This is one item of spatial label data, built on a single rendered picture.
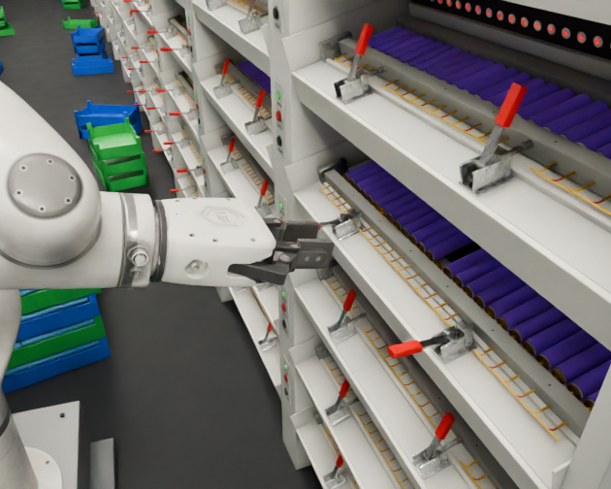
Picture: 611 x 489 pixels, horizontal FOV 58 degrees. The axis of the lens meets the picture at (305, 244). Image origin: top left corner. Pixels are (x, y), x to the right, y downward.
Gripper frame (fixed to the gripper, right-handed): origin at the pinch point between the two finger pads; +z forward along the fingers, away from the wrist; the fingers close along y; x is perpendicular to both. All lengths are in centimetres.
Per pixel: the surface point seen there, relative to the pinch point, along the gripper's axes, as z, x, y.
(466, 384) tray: 14.7, 8.2, -13.8
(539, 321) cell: 22.4, 1.5, -12.6
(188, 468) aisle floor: 10, 88, 44
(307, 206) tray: 14.3, 8.5, 27.8
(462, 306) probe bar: 17.6, 3.7, -6.5
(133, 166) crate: 15, 75, 204
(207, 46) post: 14, -1, 103
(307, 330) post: 25, 39, 33
